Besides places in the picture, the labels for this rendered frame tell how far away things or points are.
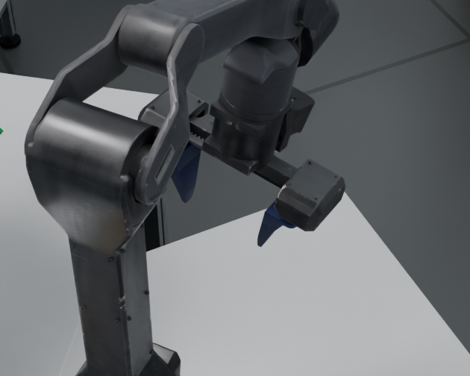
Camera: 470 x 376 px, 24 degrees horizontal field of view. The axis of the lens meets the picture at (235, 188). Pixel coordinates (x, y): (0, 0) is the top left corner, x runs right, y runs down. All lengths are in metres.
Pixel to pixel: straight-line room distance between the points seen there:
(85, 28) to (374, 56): 0.81
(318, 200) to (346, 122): 1.90
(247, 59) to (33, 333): 0.56
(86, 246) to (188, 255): 0.66
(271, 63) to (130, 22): 0.20
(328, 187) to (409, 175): 1.77
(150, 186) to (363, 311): 0.70
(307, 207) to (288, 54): 0.13
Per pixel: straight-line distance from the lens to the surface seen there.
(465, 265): 2.51
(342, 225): 1.39
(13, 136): 1.53
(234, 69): 0.84
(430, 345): 1.29
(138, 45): 0.68
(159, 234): 1.70
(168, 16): 0.68
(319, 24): 0.88
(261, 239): 0.98
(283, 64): 0.86
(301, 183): 0.92
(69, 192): 0.65
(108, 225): 0.66
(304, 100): 0.98
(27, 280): 1.35
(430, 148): 2.76
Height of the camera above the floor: 1.89
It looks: 46 degrees down
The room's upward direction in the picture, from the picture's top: straight up
